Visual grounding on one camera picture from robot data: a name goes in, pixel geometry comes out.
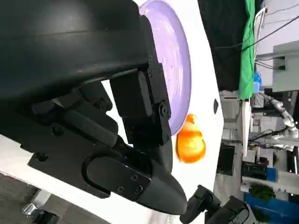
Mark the white cable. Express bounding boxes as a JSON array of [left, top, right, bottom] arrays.
[[254, 7, 267, 62]]

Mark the chrome table caster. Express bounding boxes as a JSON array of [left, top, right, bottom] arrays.
[[21, 202, 45, 220]]

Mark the black curtain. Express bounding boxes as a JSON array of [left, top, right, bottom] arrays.
[[198, 0, 249, 92]]

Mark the blue crate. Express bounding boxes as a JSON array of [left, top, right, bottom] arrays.
[[243, 192, 299, 224]]

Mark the small blue box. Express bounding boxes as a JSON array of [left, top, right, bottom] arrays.
[[253, 71, 263, 93]]

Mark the lilac plate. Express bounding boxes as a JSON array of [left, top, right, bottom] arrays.
[[137, 0, 192, 137]]

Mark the black cable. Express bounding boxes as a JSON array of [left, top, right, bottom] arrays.
[[214, 22, 299, 50]]

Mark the green cloth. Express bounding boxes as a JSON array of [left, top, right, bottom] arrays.
[[237, 0, 263, 101]]

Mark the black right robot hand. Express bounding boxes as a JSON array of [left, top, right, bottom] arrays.
[[179, 184, 257, 224]]

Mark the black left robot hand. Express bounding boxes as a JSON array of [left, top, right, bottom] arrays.
[[0, 0, 188, 216]]

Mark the grey cabinet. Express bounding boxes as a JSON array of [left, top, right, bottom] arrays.
[[272, 41, 299, 92]]

